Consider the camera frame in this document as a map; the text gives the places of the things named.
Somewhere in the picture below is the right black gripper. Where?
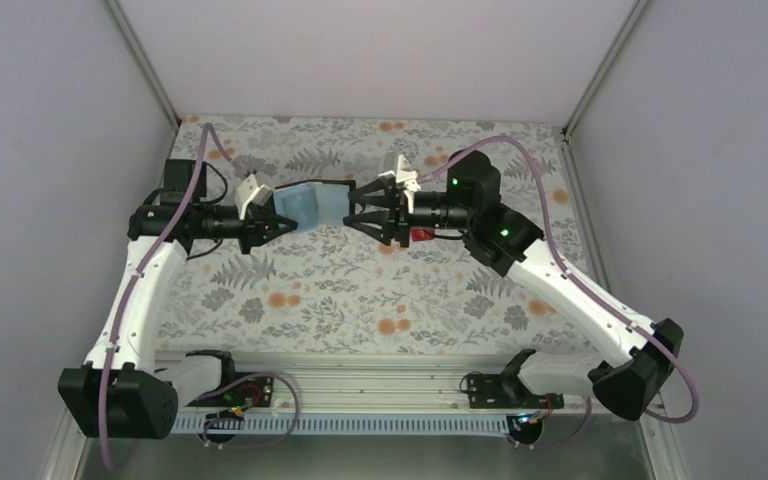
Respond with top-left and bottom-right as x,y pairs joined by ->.
342,179 -> 473,248

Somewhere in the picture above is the black leather card holder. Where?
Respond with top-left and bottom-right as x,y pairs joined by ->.
273,180 -> 356,233

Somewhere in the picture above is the red credit card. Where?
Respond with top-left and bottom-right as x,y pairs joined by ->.
410,228 -> 436,242

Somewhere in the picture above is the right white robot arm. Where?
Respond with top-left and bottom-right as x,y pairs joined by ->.
343,151 -> 684,420

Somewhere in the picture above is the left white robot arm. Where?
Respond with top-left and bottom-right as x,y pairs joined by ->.
57,159 -> 298,439

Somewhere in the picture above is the floral table mat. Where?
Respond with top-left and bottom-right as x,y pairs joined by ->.
158,115 -> 591,355

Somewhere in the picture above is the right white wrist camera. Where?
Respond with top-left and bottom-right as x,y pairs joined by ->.
377,154 -> 421,214

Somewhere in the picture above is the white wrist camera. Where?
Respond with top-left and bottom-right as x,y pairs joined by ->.
377,154 -> 421,214
234,174 -> 275,220

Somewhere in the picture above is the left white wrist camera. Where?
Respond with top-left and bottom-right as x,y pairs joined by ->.
234,174 -> 275,220

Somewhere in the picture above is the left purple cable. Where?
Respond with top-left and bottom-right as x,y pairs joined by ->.
97,122 -> 300,473

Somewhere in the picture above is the purple cable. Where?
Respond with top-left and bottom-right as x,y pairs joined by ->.
97,122 -> 300,473
417,135 -> 701,452

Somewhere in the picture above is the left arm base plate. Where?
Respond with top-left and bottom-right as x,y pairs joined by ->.
187,377 -> 275,408

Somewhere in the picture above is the aluminium rail frame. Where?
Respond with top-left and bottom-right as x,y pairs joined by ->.
69,354 -> 664,415

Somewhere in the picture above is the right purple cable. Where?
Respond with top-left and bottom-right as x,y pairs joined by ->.
417,135 -> 701,452

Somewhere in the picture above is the white slotted cable duct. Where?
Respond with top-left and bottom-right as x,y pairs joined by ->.
207,413 -> 508,437

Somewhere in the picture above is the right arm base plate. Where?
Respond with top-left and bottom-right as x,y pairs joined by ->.
458,371 -> 565,410

